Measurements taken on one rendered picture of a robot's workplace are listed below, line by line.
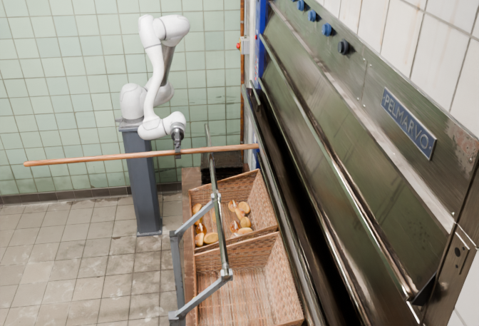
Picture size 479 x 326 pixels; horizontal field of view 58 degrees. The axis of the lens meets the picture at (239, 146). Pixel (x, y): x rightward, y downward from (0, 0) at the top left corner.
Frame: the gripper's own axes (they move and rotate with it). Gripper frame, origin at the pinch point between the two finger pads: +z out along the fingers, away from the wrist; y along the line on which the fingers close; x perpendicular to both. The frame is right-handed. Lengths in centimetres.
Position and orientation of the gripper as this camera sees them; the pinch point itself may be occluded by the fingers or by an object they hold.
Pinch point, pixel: (177, 152)
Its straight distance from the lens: 237.6
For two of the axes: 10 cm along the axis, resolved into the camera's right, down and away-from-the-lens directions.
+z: 1.3, 5.3, -8.4
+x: -9.9, 0.7, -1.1
